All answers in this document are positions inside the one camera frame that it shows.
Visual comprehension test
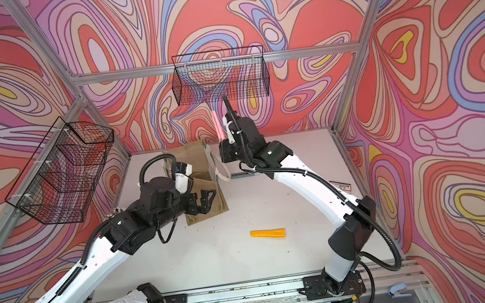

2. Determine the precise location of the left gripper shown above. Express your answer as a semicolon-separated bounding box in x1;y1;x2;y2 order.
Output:
148;181;222;234

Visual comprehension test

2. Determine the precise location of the pink utility knife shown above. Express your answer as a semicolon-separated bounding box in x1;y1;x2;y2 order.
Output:
210;111;226;142

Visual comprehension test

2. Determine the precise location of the grey utility knife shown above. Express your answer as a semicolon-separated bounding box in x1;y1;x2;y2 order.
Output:
231;172;256;179

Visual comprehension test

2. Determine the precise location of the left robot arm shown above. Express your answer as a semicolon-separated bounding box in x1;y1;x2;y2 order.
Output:
35;176;217;303

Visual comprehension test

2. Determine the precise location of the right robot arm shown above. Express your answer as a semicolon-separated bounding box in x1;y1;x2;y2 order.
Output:
219;96;403;288

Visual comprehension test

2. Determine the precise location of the orange utility knife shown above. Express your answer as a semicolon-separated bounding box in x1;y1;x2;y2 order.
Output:
249;228;286;239

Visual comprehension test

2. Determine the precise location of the blade refill package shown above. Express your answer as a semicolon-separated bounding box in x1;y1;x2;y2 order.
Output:
330;181;352;193

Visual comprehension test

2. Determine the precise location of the small blue stapler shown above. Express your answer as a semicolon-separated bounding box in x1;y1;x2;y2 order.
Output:
388;283;412;299

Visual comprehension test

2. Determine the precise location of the back wire basket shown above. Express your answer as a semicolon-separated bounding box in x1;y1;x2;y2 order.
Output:
171;44;271;106

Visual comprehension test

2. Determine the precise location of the wire basket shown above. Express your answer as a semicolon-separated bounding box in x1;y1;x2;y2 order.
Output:
171;44;271;106
5;118;115;225

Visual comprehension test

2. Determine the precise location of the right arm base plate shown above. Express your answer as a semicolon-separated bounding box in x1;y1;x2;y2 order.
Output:
302;271;366;301

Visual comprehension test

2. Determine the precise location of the left wire basket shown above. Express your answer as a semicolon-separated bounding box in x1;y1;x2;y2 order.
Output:
5;118;115;225

